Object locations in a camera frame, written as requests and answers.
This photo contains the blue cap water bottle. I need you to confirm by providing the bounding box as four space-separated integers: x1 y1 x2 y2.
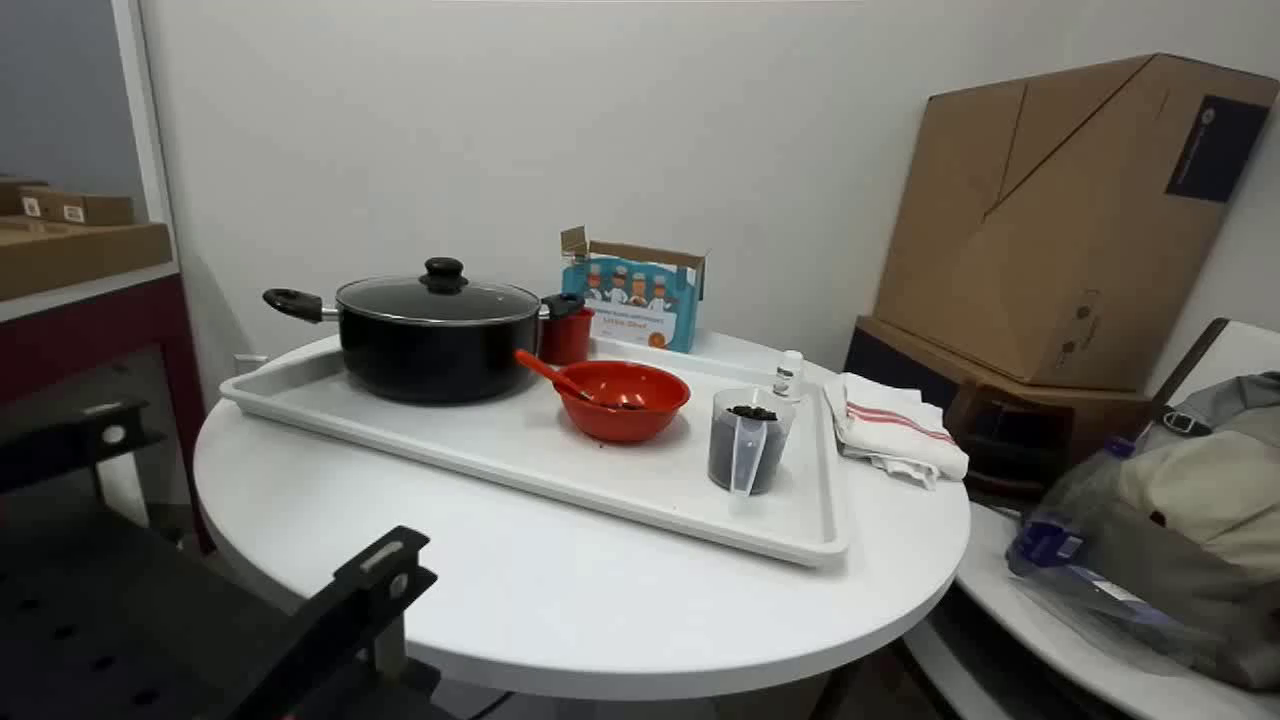
1005 521 1167 628

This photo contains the small white pill bottle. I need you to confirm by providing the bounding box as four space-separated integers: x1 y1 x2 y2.
772 349 804 400

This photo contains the white red striped cloth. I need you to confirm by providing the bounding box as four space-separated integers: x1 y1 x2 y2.
825 373 968 484

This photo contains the blue printed cardboard box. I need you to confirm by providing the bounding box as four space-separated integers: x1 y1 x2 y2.
560 229 702 351

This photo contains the black glass pot lid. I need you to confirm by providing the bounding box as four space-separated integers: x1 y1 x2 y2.
337 256 541 326

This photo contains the red plastic bowl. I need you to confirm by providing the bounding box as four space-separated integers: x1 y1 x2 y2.
516 351 693 445

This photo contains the clear plastic measuring jug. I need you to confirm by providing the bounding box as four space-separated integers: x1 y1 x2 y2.
706 388 797 495

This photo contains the grey beige backpack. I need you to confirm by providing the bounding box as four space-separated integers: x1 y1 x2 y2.
1006 368 1280 697

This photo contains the large brown cardboard box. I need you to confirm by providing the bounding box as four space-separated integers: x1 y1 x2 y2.
875 52 1280 392

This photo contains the black cooking pot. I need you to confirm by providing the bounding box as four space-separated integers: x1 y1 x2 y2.
262 287 577 405

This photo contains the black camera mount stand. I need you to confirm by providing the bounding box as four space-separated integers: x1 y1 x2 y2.
0 400 447 720

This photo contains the red cup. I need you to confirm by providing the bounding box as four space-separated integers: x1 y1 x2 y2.
541 307 593 365

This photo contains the wooden shelf with boxes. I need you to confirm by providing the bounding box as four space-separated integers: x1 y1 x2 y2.
0 179 170 301

